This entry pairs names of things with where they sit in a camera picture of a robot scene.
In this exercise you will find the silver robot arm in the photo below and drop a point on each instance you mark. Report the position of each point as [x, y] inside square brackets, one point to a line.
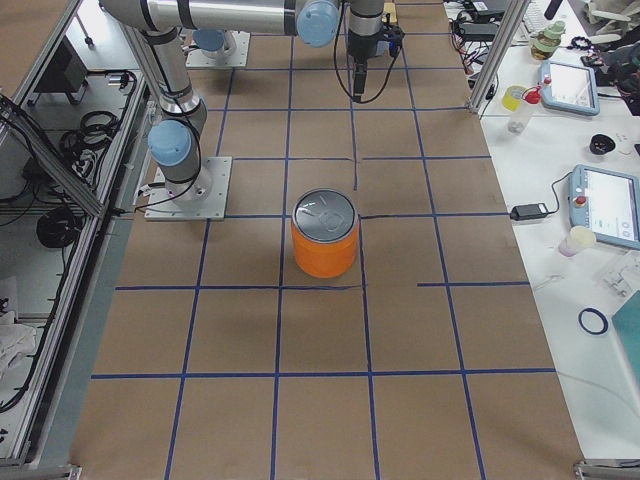
[153, 35]
[215, 44]

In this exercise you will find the blue teach pendant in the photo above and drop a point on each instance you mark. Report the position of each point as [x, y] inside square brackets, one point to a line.
[607, 203]
[569, 88]

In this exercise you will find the upper blue teach pendant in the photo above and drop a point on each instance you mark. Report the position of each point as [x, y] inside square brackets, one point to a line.
[569, 88]

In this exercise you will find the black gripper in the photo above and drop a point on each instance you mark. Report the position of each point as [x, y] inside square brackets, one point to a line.
[358, 47]

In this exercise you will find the white crumpled cloth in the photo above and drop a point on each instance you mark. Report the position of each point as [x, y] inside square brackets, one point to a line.
[17, 340]

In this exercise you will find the white squeeze bottle red cap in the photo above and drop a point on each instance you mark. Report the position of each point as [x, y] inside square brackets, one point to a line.
[528, 105]

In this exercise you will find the green glass jar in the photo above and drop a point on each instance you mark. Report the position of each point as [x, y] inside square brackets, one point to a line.
[544, 44]

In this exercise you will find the lower blue teach pendant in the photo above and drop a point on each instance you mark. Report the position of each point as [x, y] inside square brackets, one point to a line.
[607, 203]

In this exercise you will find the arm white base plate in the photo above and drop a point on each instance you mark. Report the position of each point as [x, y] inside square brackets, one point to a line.
[196, 60]
[206, 199]

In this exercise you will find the aluminium frame post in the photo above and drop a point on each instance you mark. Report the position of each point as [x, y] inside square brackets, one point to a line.
[511, 20]

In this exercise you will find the black bowl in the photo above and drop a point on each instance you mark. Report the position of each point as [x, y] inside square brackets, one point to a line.
[601, 144]

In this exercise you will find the yellow tape roll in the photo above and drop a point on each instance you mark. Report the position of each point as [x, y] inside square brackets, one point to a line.
[512, 97]

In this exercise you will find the small translucent cup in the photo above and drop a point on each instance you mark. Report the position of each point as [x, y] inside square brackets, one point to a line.
[578, 239]

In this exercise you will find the black power adapter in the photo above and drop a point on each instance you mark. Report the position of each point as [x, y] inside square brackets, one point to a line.
[524, 212]

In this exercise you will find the wooden mug tree stand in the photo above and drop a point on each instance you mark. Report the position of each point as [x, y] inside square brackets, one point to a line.
[389, 15]

